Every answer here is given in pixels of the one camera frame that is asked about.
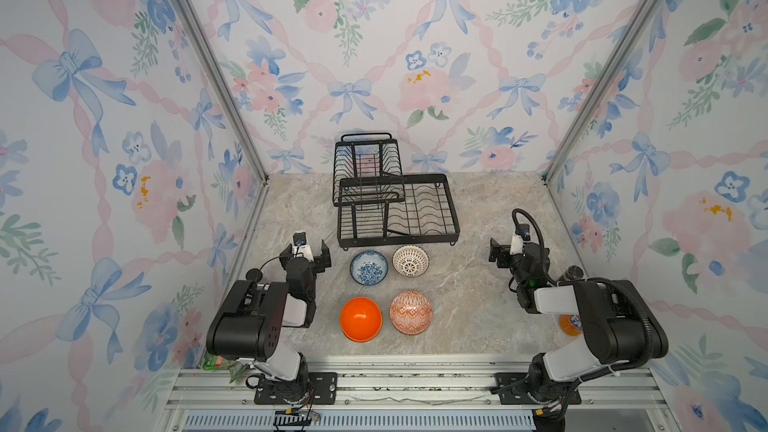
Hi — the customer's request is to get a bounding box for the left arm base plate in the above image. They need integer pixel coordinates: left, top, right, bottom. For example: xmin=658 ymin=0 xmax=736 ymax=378
xmin=245 ymin=372 xmax=338 ymax=407

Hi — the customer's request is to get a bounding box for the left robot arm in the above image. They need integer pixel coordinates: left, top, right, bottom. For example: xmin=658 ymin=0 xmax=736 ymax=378
xmin=206 ymin=231 xmax=332 ymax=405

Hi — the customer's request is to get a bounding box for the green packet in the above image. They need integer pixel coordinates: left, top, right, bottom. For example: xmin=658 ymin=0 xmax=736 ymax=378
xmin=201 ymin=352 xmax=238 ymax=371

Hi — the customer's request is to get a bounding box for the black wire dish rack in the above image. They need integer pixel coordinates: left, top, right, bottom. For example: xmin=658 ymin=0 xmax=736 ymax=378
xmin=332 ymin=132 xmax=460 ymax=250

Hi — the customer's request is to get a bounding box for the blue floral bowl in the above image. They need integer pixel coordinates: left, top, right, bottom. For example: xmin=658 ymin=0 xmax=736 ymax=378
xmin=350 ymin=250 xmax=389 ymax=286

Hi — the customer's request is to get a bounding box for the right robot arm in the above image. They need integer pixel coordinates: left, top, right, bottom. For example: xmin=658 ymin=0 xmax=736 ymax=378
xmin=489 ymin=224 xmax=669 ymax=406

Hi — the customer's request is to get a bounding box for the white brown patterned bowl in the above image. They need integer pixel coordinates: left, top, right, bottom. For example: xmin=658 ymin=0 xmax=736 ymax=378
xmin=392 ymin=245 xmax=430 ymax=278

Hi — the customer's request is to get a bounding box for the orange bowl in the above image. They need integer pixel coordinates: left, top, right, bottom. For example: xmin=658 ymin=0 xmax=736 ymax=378
xmin=340 ymin=297 xmax=383 ymax=343

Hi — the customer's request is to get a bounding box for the red white patterned bowl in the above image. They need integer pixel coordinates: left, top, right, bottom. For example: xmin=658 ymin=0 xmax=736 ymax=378
xmin=389 ymin=291 xmax=433 ymax=335

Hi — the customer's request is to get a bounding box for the dark cap spice bottle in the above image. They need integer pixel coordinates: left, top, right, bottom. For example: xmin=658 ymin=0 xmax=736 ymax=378
xmin=562 ymin=265 xmax=586 ymax=282

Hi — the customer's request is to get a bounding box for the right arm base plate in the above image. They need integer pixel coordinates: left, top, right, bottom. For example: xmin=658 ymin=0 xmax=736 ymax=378
xmin=490 ymin=372 xmax=570 ymax=406

